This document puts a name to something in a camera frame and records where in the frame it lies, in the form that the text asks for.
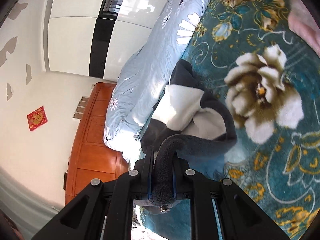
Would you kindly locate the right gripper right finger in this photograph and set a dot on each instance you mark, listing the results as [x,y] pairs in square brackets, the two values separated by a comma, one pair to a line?
[220,209]

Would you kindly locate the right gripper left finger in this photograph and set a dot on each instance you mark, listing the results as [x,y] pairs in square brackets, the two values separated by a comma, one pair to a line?
[104,210]

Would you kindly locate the black and white fleece hoodie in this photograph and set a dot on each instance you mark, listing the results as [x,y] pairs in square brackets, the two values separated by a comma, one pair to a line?
[190,123]

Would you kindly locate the orange wooden headboard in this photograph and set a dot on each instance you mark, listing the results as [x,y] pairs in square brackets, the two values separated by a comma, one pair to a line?
[90,157]

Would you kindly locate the light blue floral quilt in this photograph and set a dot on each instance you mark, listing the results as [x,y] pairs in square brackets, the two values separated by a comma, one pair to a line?
[146,73]

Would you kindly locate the teal floral bed blanket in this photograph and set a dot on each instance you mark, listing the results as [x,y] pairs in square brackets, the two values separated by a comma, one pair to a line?
[244,53]

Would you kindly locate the white glossy wardrobe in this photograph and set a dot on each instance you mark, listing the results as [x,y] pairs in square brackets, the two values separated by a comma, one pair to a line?
[96,37]

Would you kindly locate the pink fleece garment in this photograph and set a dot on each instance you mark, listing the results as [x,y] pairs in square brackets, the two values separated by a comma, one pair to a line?
[302,23]

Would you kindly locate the red wall decoration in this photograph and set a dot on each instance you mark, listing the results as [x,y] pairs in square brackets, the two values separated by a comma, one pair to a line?
[36,118]

